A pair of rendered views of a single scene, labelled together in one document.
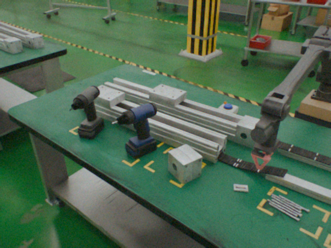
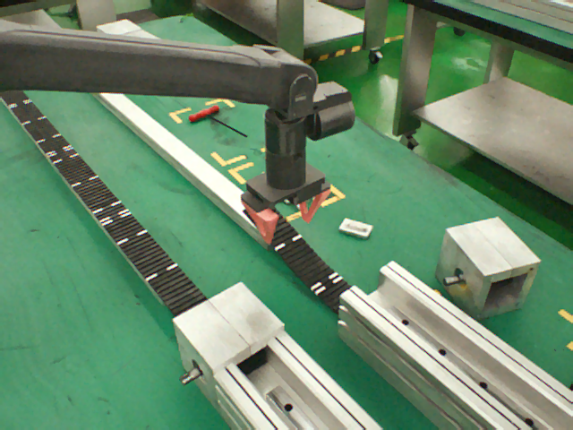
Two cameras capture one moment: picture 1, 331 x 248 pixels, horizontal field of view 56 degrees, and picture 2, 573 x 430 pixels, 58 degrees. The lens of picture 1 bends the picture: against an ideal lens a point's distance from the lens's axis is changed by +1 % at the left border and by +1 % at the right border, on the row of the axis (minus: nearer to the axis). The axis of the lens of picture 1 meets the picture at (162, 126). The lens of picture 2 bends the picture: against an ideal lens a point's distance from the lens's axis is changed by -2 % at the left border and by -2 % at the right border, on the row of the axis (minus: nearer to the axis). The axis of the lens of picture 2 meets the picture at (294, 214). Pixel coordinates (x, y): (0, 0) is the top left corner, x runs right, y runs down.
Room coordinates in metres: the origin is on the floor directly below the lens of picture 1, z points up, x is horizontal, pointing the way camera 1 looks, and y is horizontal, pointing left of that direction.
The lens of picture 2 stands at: (1.54, -0.20, 1.36)
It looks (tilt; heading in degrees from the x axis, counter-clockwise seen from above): 39 degrees down; 196
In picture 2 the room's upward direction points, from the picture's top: straight up
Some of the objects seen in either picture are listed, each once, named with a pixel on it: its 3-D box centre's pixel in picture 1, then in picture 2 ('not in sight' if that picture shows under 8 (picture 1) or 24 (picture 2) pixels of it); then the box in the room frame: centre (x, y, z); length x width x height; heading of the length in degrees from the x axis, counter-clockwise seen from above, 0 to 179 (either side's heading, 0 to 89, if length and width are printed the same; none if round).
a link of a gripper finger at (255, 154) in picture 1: (261, 157); (299, 201); (0.92, -0.37, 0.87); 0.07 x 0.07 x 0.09; 55
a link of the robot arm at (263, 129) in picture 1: (268, 121); (309, 99); (0.91, -0.36, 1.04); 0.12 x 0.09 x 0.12; 139
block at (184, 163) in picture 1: (186, 162); (476, 270); (0.95, -0.09, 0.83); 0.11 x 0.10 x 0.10; 124
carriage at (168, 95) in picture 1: (167, 97); not in sight; (1.43, -0.02, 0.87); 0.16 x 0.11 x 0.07; 55
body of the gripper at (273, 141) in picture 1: (267, 138); (286, 167); (0.94, -0.38, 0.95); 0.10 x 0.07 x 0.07; 145
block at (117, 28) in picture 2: not in sight; (118, 45); (0.30, -1.06, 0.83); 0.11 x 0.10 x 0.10; 145
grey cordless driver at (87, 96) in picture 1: (86, 115); not in sight; (1.21, 0.35, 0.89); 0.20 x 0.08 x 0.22; 160
